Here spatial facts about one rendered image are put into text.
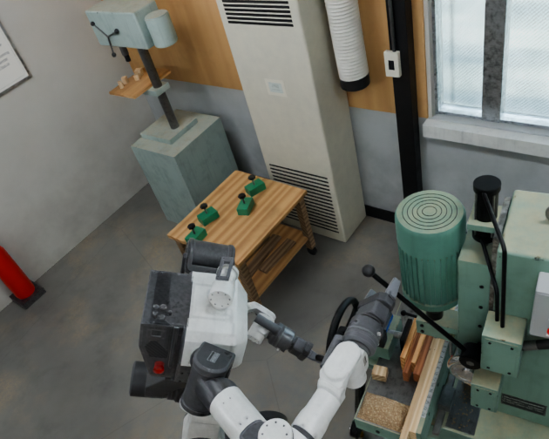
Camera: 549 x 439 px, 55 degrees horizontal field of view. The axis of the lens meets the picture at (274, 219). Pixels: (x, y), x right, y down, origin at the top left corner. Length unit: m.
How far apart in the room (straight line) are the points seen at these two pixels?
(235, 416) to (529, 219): 0.82
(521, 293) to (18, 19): 3.36
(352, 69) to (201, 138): 1.27
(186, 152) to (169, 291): 2.07
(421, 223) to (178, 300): 0.69
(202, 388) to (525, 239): 0.84
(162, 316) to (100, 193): 2.97
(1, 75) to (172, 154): 1.18
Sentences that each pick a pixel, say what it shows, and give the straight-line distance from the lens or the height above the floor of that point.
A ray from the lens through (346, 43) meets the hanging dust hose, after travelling 2.69.
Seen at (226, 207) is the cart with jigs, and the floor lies 0.53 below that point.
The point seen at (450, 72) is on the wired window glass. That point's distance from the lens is 2.83.
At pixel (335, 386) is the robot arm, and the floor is 1.35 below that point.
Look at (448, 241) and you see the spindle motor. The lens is 1.36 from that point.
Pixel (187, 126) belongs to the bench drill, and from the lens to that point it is 3.65.
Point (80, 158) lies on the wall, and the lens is 4.21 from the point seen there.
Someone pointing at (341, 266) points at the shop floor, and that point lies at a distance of 3.32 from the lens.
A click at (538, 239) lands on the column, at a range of 1.30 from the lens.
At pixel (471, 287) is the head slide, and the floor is 1.32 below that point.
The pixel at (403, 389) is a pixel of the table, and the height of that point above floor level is 0.90.
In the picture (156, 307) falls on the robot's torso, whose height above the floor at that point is 1.41.
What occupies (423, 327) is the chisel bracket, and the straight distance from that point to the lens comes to 1.72.
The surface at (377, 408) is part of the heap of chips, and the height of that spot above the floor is 0.94.
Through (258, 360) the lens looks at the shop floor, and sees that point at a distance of 3.02.
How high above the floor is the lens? 2.44
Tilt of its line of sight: 40 degrees down
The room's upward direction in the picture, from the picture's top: 18 degrees counter-clockwise
